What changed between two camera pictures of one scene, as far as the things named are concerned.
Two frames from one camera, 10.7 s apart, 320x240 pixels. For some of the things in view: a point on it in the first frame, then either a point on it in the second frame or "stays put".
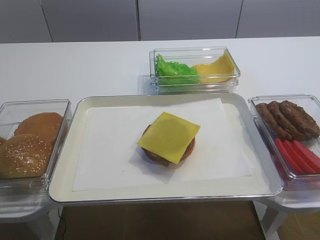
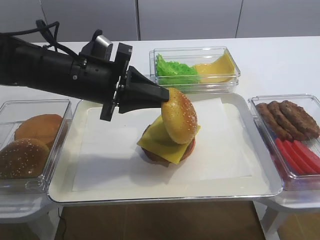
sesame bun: (3, 141) → (23, 158)
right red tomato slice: (310, 157) stays put
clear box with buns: (33, 134) stays put
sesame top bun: (24, 155) → (179, 119)
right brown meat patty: (300, 120) stays put
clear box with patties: (291, 125) stays put
